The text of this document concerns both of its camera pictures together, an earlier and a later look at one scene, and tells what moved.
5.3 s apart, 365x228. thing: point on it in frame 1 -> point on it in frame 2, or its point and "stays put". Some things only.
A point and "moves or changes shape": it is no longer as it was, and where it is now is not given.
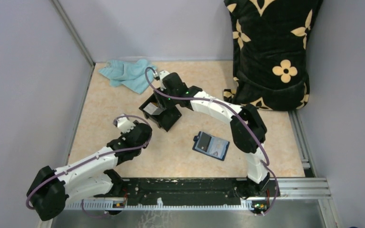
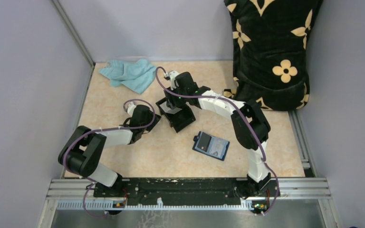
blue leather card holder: x=212 y=146 stays put
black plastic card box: x=167 y=118 moves or changes shape
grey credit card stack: x=152 y=109 moves or changes shape
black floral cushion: x=270 y=39 stays put
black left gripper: x=124 y=135 -> x=157 y=119
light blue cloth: x=129 y=73 stays put
